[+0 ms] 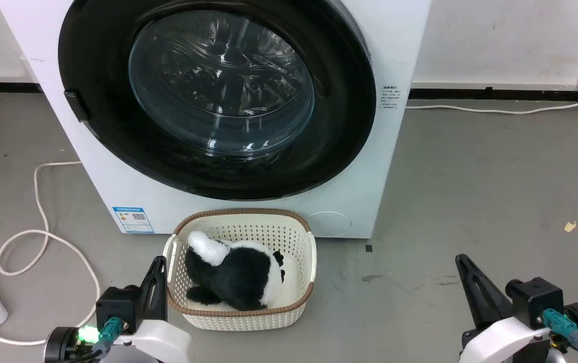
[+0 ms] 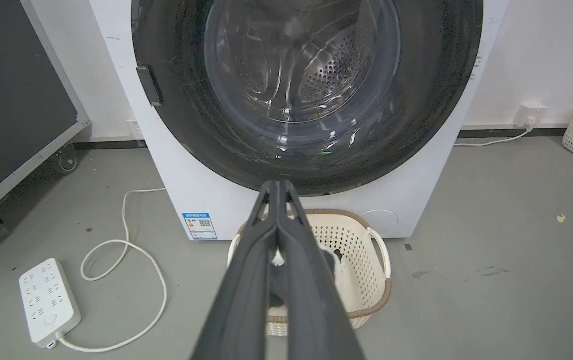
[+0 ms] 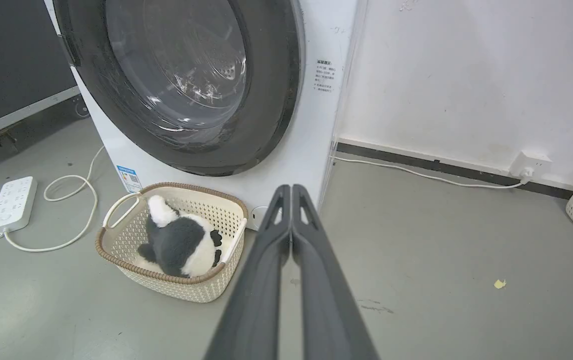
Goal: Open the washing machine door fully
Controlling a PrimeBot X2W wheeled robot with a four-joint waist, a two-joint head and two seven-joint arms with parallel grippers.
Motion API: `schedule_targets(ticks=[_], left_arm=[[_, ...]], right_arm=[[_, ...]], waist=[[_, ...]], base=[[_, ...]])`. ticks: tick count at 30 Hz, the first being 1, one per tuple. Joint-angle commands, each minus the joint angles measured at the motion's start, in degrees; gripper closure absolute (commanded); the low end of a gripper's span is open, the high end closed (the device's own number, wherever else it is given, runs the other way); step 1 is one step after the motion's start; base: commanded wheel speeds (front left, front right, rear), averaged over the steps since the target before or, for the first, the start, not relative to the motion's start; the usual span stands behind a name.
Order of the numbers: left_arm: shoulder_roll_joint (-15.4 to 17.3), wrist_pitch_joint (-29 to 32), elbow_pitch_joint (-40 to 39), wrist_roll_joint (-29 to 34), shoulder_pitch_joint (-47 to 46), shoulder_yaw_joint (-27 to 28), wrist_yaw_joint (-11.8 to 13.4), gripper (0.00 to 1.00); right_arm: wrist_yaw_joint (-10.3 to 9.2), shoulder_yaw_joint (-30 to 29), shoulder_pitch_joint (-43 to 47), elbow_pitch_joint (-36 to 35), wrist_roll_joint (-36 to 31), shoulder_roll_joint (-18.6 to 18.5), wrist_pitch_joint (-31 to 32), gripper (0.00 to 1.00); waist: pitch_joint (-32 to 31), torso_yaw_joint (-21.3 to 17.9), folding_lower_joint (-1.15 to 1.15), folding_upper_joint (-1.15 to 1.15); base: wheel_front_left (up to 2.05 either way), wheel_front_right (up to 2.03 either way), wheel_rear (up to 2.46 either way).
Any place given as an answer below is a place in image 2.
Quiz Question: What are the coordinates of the white power strip cable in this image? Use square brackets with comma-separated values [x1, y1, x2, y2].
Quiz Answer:
[56, 187, 168, 354]

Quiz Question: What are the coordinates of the round white filter cover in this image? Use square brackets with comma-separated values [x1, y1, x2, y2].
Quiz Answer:
[359, 209, 399, 236]

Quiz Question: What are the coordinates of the black board cart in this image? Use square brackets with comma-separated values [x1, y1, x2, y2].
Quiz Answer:
[0, 0, 91, 233]

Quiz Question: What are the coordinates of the stainless steel drum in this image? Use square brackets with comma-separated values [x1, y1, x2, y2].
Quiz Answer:
[205, 0, 401, 124]

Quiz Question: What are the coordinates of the white washing machine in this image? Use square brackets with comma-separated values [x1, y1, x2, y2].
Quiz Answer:
[90, 0, 510, 242]

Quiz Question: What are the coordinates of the white laundry basket brown rim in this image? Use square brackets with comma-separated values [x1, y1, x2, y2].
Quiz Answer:
[227, 209, 393, 337]

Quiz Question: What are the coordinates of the washer door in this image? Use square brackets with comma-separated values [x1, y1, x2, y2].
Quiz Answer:
[131, 0, 484, 197]

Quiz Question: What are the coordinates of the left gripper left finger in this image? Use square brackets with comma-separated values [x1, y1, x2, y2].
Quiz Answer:
[190, 180, 280, 360]

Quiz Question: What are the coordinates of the blue energy label sticker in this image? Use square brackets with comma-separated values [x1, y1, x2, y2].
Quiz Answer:
[182, 213, 218, 241]

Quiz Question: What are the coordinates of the white wall socket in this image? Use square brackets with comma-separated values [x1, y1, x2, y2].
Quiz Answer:
[513, 101, 550, 130]

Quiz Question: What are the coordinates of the white power strip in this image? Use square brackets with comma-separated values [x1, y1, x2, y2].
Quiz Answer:
[18, 258, 82, 350]

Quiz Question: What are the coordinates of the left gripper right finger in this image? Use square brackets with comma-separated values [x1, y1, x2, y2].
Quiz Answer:
[277, 180, 366, 360]

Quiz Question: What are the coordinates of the black white panda plush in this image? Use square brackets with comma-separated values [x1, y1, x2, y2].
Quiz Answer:
[268, 248, 345, 309]

